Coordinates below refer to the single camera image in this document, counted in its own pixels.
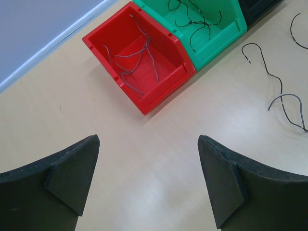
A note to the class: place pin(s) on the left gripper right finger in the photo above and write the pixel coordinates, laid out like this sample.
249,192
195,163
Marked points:
246,195

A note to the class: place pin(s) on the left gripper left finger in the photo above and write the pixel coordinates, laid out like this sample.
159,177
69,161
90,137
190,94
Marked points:
49,194

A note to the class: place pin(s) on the red plastic bin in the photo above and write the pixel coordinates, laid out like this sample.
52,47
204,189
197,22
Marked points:
146,60

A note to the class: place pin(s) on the green plastic bin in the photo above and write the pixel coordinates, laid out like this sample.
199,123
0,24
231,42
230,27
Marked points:
204,27

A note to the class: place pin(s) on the black plastic bin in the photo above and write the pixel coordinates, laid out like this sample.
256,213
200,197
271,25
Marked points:
254,10

